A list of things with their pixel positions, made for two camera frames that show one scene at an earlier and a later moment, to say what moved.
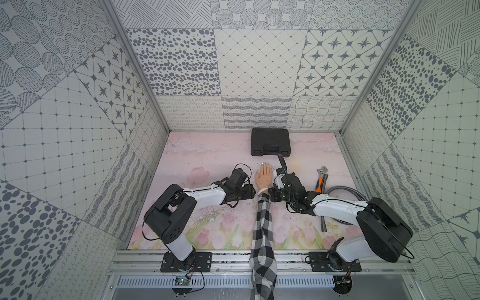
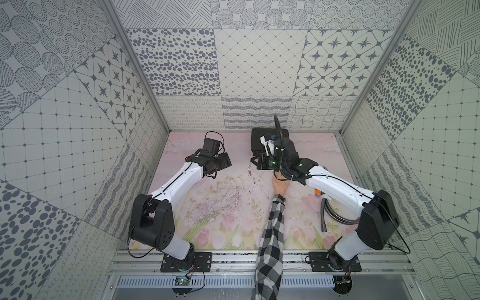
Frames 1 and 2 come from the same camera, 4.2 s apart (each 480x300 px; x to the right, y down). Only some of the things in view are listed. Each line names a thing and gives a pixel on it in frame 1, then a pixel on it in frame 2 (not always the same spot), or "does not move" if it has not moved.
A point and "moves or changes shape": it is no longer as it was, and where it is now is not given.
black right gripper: [274, 193] -> [260, 164]
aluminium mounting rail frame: [152, 263] does not move
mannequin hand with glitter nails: [264, 179] moves or changes shape
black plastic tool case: [270, 142] does not move
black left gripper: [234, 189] -> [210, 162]
